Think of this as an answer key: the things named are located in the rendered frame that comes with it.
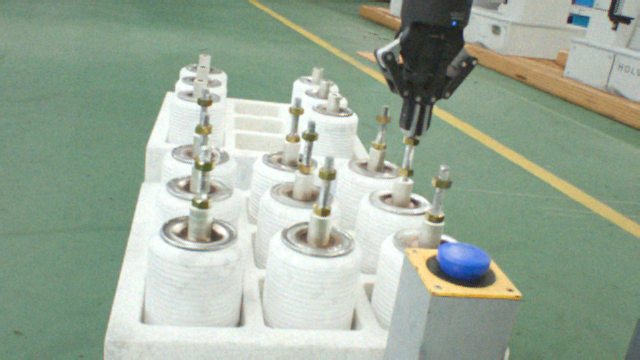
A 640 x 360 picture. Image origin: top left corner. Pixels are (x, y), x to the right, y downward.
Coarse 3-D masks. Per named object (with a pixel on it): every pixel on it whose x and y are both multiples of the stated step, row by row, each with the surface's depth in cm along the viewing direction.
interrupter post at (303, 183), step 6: (300, 174) 76; (306, 174) 76; (312, 174) 77; (300, 180) 76; (306, 180) 76; (312, 180) 77; (294, 186) 77; (300, 186) 76; (306, 186) 76; (312, 186) 77; (294, 192) 77; (300, 192) 77; (306, 192) 77; (300, 198) 77; (306, 198) 77
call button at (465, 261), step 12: (444, 252) 50; (456, 252) 50; (468, 252) 50; (480, 252) 50; (444, 264) 49; (456, 264) 48; (468, 264) 48; (480, 264) 49; (456, 276) 49; (468, 276) 49; (480, 276) 50
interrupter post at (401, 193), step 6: (396, 180) 79; (396, 186) 79; (402, 186) 78; (408, 186) 78; (396, 192) 79; (402, 192) 79; (408, 192) 79; (396, 198) 79; (402, 198) 79; (408, 198) 79; (396, 204) 79; (402, 204) 79; (408, 204) 79
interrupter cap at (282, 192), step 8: (280, 184) 80; (288, 184) 80; (272, 192) 77; (280, 192) 77; (288, 192) 79; (312, 192) 79; (280, 200) 75; (288, 200) 75; (296, 200) 76; (304, 200) 77; (312, 200) 77; (328, 200) 77; (304, 208) 74; (312, 208) 75
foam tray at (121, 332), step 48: (144, 192) 91; (240, 192) 96; (144, 240) 78; (144, 288) 68; (144, 336) 60; (192, 336) 61; (240, 336) 62; (288, 336) 63; (336, 336) 64; (384, 336) 65
